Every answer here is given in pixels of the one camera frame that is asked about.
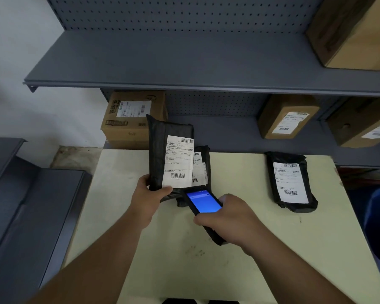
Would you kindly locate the person's left hand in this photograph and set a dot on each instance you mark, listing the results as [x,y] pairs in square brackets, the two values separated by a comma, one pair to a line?
[145,202]

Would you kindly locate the person's right hand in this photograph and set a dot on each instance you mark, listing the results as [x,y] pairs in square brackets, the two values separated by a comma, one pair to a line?
[231,221]

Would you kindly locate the person's left thumb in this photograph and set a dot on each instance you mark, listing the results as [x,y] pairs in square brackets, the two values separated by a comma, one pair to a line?
[162,192]

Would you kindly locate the person's right thumb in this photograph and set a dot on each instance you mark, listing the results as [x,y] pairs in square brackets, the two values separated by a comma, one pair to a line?
[225,199]

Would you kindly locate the black handheld scanner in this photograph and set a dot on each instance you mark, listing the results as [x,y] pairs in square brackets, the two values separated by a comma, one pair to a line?
[204,205]

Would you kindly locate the black parcel bag with label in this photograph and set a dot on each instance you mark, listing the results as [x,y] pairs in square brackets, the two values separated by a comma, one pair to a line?
[201,167]
[289,182]
[171,158]

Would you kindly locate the person's left forearm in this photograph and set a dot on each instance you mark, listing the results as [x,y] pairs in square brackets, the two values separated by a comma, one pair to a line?
[91,265]

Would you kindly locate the person's right forearm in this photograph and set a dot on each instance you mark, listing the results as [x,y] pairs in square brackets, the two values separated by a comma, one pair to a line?
[291,272]

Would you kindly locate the cream table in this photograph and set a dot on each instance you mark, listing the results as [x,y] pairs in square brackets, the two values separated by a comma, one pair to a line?
[234,250]

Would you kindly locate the large cardboard box with label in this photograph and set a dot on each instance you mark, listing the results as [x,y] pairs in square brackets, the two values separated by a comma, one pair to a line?
[133,120]

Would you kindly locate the small cardboard box with label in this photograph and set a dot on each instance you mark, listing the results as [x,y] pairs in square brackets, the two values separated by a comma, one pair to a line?
[286,118]

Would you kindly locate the grey metal shelf unit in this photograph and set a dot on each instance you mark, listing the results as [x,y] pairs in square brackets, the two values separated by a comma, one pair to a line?
[22,212]
[209,66]

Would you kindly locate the cardboard box with white label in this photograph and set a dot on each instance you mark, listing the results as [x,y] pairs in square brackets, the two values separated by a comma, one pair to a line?
[364,123]

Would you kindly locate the cardboard box with red label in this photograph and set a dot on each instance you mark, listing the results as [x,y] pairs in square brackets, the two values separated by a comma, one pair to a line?
[354,31]

